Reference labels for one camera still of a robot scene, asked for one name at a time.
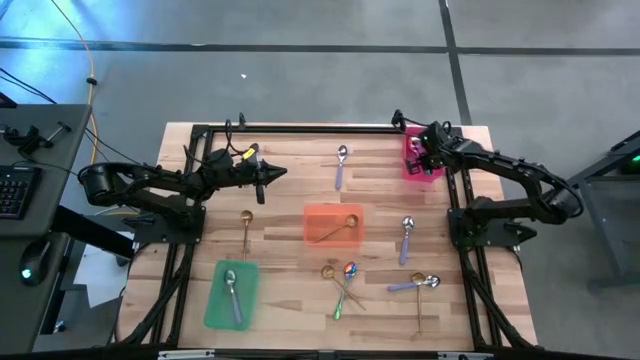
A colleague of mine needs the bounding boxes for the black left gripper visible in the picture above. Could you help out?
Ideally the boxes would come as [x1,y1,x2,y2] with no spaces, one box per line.
[232,143,289,206]

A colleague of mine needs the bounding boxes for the gold metal spoon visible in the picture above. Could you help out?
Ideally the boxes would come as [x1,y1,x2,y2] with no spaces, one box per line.
[410,271,428,335]
[312,213,360,245]
[239,209,255,262]
[320,264,368,312]

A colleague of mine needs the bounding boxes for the translucent orange plastic bin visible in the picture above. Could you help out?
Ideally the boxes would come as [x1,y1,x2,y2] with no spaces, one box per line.
[302,202,365,248]

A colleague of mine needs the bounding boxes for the silver spoon purple handle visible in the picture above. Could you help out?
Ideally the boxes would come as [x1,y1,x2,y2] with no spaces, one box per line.
[333,144,350,192]
[223,268,245,327]
[386,274,442,294]
[397,215,416,267]

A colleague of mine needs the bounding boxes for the translucent pink plastic bin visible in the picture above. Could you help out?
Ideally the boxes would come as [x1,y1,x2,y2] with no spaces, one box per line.
[402,125,446,184]

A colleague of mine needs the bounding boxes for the translucent green plastic bin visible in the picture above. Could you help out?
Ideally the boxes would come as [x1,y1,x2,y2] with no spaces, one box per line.
[203,258,261,332]

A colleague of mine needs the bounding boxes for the grey metal side table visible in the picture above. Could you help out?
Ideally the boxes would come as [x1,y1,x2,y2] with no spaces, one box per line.
[567,128,640,291]

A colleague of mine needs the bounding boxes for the black desk leg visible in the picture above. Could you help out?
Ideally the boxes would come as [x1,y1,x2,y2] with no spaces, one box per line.
[49,204,136,261]

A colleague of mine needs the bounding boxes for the black device green light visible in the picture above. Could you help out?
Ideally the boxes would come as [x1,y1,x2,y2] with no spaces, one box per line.
[618,149,640,176]

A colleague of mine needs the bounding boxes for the white sheet on floor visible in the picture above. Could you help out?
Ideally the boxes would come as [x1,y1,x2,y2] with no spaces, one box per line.
[74,243,132,309]

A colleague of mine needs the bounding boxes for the grey side desk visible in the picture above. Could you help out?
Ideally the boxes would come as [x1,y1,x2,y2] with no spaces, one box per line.
[0,102,94,359]

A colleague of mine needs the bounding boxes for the black clamp stand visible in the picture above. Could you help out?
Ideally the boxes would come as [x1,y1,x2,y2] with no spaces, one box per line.
[2,121,73,156]

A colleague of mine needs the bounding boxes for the black computer mouse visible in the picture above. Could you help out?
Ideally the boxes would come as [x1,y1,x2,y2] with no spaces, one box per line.
[18,238,55,288]

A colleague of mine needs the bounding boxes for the black computer keyboard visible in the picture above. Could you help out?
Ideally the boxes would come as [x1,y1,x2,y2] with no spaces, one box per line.
[0,164,44,221]

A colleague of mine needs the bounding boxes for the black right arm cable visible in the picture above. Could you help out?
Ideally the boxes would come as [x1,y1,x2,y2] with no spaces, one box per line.
[391,108,431,135]

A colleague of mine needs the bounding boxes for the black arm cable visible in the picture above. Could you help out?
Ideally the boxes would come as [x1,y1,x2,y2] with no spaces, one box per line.
[391,108,431,135]
[223,112,249,157]

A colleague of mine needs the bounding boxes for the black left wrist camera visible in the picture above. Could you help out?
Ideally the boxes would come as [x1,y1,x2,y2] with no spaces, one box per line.
[207,148,235,171]

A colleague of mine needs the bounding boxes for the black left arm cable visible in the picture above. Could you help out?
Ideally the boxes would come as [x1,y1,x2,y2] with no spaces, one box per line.
[223,112,249,157]

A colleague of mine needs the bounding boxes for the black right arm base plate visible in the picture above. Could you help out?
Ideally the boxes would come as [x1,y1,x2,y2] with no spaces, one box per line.
[447,207,537,250]

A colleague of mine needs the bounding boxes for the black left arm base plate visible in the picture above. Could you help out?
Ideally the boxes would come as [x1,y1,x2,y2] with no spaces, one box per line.
[130,204,207,246]

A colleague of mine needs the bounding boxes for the silver metal bracket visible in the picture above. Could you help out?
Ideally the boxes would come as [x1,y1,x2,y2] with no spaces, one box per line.
[437,351,494,360]
[157,349,216,360]

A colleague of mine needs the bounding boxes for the yellow floor cable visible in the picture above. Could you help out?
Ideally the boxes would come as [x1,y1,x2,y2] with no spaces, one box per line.
[49,0,100,166]

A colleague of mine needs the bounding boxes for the black floor cable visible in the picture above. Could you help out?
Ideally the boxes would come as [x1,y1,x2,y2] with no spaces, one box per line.
[0,67,57,107]

